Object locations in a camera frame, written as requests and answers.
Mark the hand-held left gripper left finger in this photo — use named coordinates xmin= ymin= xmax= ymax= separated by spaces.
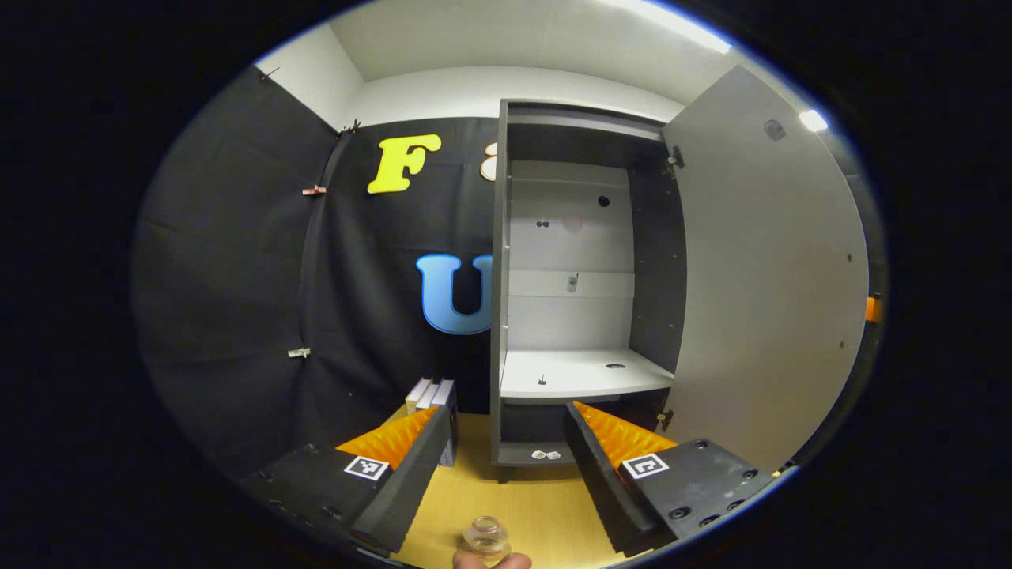
xmin=237 ymin=405 xmax=453 ymax=558

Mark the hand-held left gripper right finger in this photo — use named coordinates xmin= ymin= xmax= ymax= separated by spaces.
xmin=564 ymin=401 xmax=780 ymax=558

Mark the clear plastic bottle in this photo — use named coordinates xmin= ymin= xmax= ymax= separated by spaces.
xmin=462 ymin=515 xmax=512 ymax=566

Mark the light grey cabinet door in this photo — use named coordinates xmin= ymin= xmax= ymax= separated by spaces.
xmin=660 ymin=63 xmax=870 ymax=475

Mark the dark grey cabinet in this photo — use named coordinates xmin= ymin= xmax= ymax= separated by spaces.
xmin=489 ymin=99 xmax=689 ymax=483

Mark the white cabinet shelf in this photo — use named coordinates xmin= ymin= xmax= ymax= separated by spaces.
xmin=500 ymin=348 xmax=675 ymax=405

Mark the black backdrop cloth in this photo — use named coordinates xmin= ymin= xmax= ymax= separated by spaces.
xmin=130 ymin=65 xmax=507 ymax=483

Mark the long ceiling light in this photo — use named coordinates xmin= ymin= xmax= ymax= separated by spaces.
xmin=609 ymin=0 xmax=734 ymax=55

